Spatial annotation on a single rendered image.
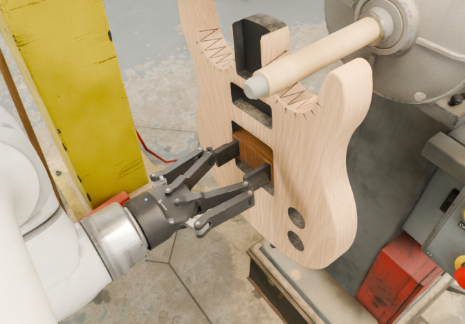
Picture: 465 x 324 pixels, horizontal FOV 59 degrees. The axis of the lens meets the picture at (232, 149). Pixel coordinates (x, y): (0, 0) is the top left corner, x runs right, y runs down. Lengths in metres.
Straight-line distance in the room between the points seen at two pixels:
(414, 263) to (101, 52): 1.09
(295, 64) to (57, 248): 0.34
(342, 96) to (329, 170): 0.13
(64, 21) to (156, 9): 1.89
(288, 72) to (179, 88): 1.97
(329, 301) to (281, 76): 1.01
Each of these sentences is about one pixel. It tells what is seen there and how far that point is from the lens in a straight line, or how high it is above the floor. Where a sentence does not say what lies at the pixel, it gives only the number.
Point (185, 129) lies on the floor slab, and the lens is 2.17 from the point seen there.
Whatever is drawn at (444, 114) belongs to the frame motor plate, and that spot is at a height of 1.11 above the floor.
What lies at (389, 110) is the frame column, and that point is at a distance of 0.87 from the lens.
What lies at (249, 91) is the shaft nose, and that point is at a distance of 0.45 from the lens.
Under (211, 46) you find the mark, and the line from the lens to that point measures 0.64.
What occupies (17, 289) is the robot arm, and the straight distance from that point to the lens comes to 0.33.
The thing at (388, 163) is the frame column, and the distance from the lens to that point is 0.95.
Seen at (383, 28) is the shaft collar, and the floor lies 1.26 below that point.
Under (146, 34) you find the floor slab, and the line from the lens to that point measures 2.90.
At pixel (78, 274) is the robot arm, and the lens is 0.53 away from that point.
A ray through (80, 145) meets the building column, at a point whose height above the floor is 0.43.
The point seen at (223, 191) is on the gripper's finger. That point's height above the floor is 1.07.
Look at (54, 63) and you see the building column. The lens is 1.37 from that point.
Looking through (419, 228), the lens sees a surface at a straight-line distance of 1.06.
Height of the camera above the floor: 1.54
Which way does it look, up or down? 49 degrees down
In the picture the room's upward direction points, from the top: straight up
